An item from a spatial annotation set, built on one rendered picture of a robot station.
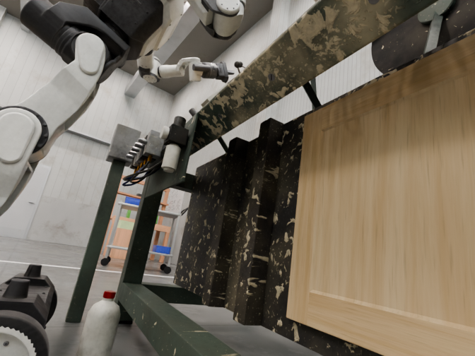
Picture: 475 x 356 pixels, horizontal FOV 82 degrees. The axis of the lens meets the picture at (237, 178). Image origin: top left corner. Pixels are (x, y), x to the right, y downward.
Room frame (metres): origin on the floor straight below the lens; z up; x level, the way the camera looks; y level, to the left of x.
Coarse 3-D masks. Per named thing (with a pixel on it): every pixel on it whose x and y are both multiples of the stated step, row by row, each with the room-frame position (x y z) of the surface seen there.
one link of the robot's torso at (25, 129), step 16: (0, 112) 0.68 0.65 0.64; (16, 112) 0.70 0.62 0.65; (0, 128) 0.68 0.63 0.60; (16, 128) 0.70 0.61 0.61; (32, 128) 0.71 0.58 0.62; (0, 144) 0.69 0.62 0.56; (16, 144) 0.71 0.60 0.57; (32, 144) 0.73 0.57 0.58; (0, 160) 0.70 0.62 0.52; (16, 160) 0.71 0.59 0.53; (0, 176) 0.72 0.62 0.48; (16, 176) 0.73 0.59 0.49; (32, 176) 0.88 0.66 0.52; (0, 192) 0.74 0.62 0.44; (16, 192) 0.84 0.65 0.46; (0, 208) 0.76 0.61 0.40
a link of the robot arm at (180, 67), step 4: (180, 60) 1.30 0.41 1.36; (184, 60) 1.29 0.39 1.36; (188, 60) 1.28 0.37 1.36; (192, 60) 1.28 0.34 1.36; (196, 60) 1.28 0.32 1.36; (180, 64) 1.31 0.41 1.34; (184, 64) 1.33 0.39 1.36; (188, 64) 1.35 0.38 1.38; (176, 68) 1.32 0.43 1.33; (180, 68) 1.33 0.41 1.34; (184, 68) 1.36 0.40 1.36; (176, 72) 1.34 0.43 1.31; (180, 72) 1.34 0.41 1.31
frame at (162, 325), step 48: (240, 144) 1.02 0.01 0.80; (288, 144) 0.81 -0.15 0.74; (144, 192) 1.44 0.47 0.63; (192, 192) 1.50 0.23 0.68; (240, 192) 1.04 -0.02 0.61; (288, 192) 0.79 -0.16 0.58; (144, 240) 1.44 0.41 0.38; (192, 240) 1.38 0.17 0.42; (240, 240) 1.00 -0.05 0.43; (288, 240) 0.78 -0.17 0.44; (144, 288) 1.33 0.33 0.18; (192, 288) 1.29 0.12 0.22; (240, 288) 0.85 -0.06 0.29; (288, 288) 0.76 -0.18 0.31; (192, 336) 0.72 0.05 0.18; (288, 336) 0.75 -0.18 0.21
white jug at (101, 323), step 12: (108, 300) 0.99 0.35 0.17; (96, 312) 0.96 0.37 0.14; (108, 312) 0.97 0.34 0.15; (96, 324) 0.96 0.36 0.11; (108, 324) 0.97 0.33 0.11; (84, 336) 0.96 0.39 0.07; (96, 336) 0.96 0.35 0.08; (108, 336) 0.98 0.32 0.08; (84, 348) 0.96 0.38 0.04; (96, 348) 0.96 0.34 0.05; (108, 348) 0.99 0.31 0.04
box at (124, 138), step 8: (120, 128) 1.30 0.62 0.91; (128, 128) 1.31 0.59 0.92; (112, 136) 1.38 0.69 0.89; (120, 136) 1.30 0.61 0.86; (128, 136) 1.32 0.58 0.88; (136, 136) 1.34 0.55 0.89; (112, 144) 1.29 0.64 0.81; (120, 144) 1.31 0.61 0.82; (128, 144) 1.32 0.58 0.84; (112, 152) 1.29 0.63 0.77; (120, 152) 1.31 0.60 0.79; (128, 152) 1.33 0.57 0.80; (120, 160) 1.34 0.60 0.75; (128, 160) 1.33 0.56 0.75
